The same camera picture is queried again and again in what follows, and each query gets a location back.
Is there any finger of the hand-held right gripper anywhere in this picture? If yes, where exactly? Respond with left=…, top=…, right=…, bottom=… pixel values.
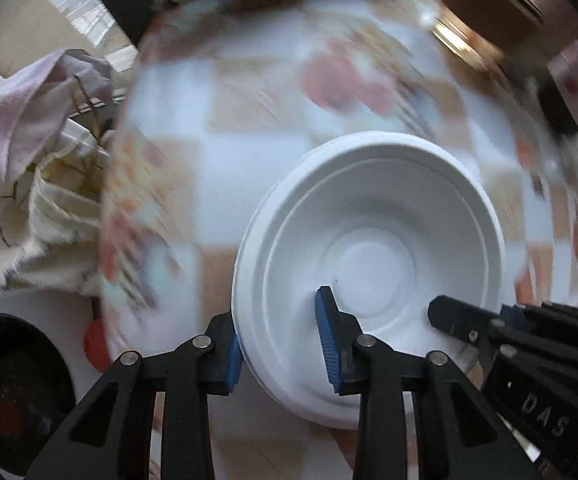
left=427, top=295, right=494, bottom=357
left=499, top=301, right=578, bottom=347

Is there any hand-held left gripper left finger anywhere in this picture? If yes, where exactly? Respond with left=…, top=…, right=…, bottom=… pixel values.
left=29, top=312, right=244, bottom=480

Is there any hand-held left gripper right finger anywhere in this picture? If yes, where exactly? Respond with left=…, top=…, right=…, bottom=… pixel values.
left=315, top=285, right=540, bottom=480

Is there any large white bowl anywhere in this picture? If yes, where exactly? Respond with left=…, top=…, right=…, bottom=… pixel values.
left=231, top=131, right=506, bottom=431

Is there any black round basin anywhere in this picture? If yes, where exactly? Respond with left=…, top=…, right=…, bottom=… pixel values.
left=0, top=314, right=78, bottom=479

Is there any patterned checkered tablecloth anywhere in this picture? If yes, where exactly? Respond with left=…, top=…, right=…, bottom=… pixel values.
left=96, top=0, right=578, bottom=480

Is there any beige cloth on rack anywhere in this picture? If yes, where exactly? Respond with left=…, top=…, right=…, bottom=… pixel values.
left=0, top=75, right=116, bottom=250

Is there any glass jar with cork band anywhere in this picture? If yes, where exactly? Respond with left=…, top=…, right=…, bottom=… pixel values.
left=431, top=0, right=546, bottom=73

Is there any pink striped towel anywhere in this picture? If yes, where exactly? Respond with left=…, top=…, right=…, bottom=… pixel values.
left=0, top=49, right=116, bottom=187

